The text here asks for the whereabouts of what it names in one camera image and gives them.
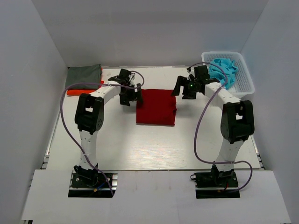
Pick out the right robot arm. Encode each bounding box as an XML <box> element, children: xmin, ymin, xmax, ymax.
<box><xmin>172</xmin><ymin>65</ymin><xmax>255</xmax><ymax>186</ymax></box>

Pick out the folded grey t shirt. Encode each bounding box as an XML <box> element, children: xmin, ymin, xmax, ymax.
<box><xmin>65</xmin><ymin>64</ymin><xmax>102</xmax><ymax>90</ymax></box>

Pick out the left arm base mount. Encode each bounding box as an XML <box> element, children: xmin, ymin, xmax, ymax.
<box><xmin>68</xmin><ymin>166</ymin><xmax>118</xmax><ymax>198</ymax></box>

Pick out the white plastic basket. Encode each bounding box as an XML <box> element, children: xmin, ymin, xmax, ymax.
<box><xmin>201</xmin><ymin>51</ymin><xmax>255</xmax><ymax>98</ymax></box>

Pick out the red t shirt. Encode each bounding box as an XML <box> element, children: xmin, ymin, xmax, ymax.
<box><xmin>136</xmin><ymin>89</ymin><xmax>177</xmax><ymax>126</ymax></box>

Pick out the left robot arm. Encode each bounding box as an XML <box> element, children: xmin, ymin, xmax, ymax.
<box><xmin>75</xmin><ymin>69</ymin><xmax>143</xmax><ymax>170</ymax></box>

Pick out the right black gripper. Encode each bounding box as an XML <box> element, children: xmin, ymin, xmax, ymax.
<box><xmin>171</xmin><ymin>76</ymin><xmax>199</xmax><ymax>99</ymax></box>

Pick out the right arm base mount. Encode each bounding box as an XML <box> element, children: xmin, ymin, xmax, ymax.
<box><xmin>190</xmin><ymin>165</ymin><xmax>240</xmax><ymax>199</ymax></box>

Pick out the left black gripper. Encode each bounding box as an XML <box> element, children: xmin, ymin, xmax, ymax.
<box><xmin>120</xmin><ymin>83</ymin><xmax>143</xmax><ymax>106</ymax></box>

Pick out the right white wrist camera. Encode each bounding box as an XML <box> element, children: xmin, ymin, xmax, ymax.
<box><xmin>186</xmin><ymin>67</ymin><xmax>195</xmax><ymax>81</ymax></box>

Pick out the crumpled cyan t shirt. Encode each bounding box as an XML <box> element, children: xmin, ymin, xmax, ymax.
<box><xmin>209</xmin><ymin>58</ymin><xmax>239</xmax><ymax>90</ymax></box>

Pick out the folded orange t shirt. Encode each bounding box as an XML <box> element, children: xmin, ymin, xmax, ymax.
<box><xmin>65</xmin><ymin>81</ymin><xmax>104</xmax><ymax>96</ymax></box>

